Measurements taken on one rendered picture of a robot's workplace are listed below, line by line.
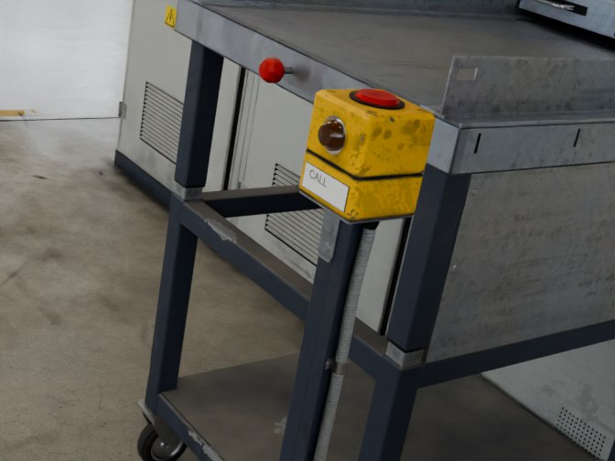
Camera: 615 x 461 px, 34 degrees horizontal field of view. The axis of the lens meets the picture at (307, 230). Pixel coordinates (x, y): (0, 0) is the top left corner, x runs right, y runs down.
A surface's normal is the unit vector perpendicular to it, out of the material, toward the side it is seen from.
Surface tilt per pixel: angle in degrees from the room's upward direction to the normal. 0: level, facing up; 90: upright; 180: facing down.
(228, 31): 90
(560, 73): 90
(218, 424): 0
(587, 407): 90
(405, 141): 90
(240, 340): 0
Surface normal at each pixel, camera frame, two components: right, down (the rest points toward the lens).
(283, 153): -0.80, 0.09
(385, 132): 0.58, 0.40
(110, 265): 0.17, -0.91
